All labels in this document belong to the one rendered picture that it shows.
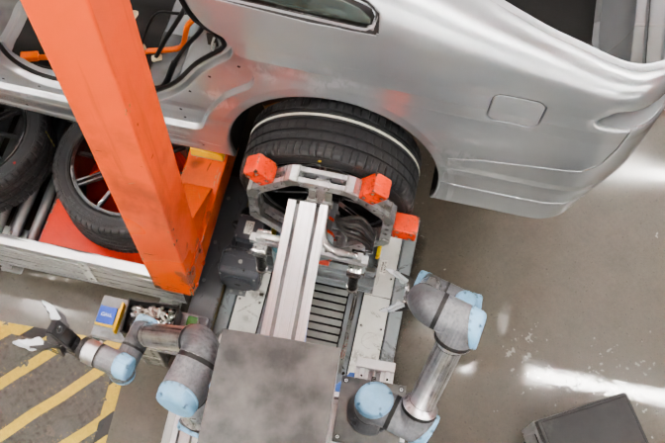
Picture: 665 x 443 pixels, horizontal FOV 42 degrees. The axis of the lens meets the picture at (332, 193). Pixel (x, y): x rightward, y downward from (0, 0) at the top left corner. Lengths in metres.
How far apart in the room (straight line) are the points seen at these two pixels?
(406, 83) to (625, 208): 1.96
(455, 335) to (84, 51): 1.30
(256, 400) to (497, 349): 2.33
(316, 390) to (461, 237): 2.45
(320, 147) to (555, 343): 1.63
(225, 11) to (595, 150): 1.26
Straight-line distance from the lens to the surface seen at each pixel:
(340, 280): 3.82
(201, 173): 3.48
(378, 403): 2.78
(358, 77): 2.73
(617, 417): 3.69
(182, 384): 2.38
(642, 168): 4.55
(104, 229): 3.64
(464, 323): 2.54
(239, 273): 3.59
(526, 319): 4.06
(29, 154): 3.87
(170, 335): 2.56
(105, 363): 2.66
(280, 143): 3.00
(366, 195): 2.93
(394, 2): 2.54
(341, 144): 2.95
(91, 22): 1.89
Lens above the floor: 3.76
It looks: 65 degrees down
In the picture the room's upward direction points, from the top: 4 degrees clockwise
